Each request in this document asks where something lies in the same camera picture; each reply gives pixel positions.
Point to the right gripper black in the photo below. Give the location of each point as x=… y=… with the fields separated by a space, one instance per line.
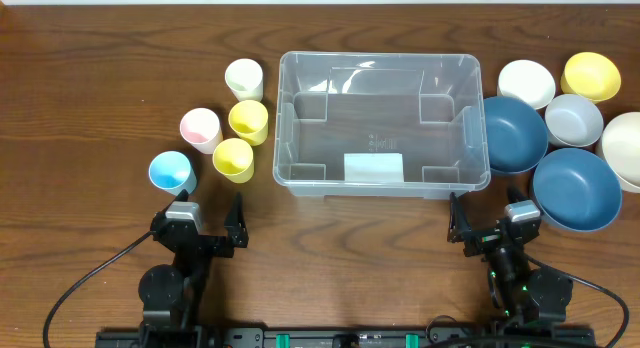
x=490 y=241

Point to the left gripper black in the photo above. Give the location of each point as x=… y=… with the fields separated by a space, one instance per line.
x=207 y=243

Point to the dark blue bowl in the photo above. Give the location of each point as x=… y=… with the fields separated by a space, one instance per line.
x=516 y=133
x=576 y=190

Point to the grey small bowl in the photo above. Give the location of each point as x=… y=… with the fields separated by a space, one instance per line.
x=573 y=121

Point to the white small bowl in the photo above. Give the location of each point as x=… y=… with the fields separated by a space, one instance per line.
x=528 y=81

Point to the large cream bowl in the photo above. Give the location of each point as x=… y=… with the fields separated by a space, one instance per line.
x=619 y=148

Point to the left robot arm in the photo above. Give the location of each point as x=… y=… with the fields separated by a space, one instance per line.
x=170 y=293

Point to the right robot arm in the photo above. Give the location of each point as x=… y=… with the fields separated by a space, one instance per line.
x=533 y=297

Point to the clear plastic storage container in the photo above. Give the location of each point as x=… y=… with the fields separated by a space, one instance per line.
x=427 y=107

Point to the light blue cup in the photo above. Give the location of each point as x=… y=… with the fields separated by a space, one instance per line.
x=172 y=172

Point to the yellow cup lower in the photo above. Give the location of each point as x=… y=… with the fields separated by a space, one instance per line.
x=234 y=159

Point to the yellow cup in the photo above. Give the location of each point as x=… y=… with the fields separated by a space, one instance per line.
x=249 y=120
x=234 y=159

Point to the pink cup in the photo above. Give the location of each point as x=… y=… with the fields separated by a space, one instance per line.
x=201 y=128

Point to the yellow cup upper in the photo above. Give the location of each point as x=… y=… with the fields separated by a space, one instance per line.
x=249 y=120

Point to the cream white cup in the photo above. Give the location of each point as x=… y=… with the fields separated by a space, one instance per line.
x=244 y=77

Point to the yellow small bowl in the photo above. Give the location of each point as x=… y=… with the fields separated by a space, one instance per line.
x=592 y=76

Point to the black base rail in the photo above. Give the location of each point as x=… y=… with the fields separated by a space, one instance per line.
x=258 y=338

